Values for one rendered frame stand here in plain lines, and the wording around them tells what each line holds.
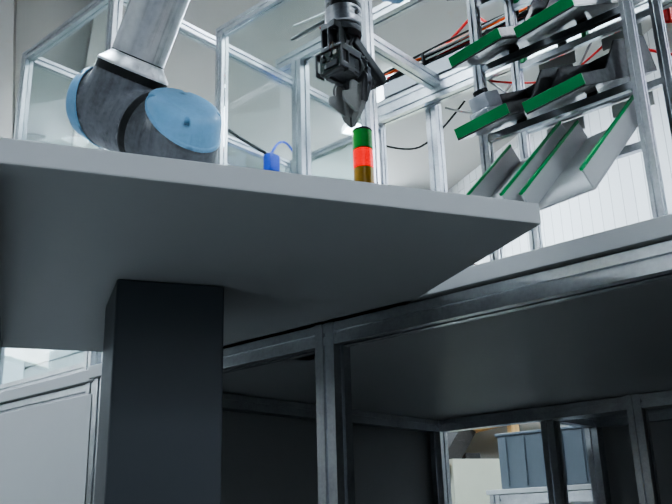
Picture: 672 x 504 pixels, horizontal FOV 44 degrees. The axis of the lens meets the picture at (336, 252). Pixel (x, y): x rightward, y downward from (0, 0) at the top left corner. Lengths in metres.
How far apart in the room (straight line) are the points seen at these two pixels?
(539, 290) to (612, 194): 6.14
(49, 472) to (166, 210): 1.32
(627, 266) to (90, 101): 0.83
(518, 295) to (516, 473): 2.44
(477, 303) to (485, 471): 3.31
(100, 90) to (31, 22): 5.70
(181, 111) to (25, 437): 1.29
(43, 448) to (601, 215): 5.91
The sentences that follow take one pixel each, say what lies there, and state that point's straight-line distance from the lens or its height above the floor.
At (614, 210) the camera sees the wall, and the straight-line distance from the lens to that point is 7.35.
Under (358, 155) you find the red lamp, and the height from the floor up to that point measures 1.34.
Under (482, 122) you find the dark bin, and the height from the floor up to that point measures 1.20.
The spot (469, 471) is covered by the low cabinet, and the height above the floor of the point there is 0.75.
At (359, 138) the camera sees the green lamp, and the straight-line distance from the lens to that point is 2.07.
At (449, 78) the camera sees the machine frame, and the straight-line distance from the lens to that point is 3.21.
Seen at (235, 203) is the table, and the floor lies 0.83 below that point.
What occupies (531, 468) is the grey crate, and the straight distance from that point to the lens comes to 3.65.
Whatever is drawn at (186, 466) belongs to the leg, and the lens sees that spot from 1.23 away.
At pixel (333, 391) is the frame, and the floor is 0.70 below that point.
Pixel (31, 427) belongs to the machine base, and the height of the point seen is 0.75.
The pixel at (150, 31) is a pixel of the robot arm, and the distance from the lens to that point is 1.35.
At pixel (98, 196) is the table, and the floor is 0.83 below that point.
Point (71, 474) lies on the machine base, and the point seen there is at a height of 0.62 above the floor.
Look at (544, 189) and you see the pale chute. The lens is 1.55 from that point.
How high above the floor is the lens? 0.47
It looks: 19 degrees up
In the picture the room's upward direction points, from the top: 2 degrees counter-clockwise
